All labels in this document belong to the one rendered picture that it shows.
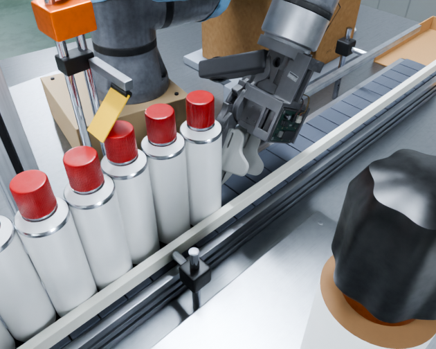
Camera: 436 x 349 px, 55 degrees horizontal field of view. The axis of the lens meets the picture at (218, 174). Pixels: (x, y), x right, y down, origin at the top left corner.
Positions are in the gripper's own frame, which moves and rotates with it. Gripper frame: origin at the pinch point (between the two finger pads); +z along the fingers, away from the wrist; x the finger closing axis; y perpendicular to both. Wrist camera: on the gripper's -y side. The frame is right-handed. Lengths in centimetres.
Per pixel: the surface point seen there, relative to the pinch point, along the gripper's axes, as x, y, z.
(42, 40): 114, -271, 42
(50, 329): -23.9, 4.3, 16.0
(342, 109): 33.3, -1.6, -12.9
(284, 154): 16.7, -0.4, -3.3
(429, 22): 86, -12, -41
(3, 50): 90, -274, 56
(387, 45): 42, -3, -27
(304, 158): 13.4, 4.9, -5.3
